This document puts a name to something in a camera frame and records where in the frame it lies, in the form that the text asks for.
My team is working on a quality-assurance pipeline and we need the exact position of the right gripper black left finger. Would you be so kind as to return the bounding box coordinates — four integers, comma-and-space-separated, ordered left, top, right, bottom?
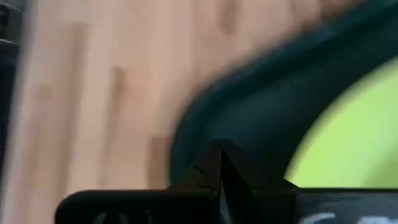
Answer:
167, 139, 222, 195

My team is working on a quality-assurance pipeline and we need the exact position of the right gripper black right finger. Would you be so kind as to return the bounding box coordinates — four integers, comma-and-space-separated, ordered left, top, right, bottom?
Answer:
221, 140, 298, 224

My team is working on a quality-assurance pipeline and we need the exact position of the lime green plate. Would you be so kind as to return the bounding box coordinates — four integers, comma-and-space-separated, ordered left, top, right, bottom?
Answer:
284, 57, 398, 189

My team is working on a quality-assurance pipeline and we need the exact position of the dark green plastic tray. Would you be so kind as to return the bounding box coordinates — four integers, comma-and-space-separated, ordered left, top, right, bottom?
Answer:
169, 0, 398, 190

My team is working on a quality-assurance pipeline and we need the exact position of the black aluminium table frame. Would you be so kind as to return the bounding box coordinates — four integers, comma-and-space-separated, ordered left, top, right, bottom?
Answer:
0, 0, 22, 175

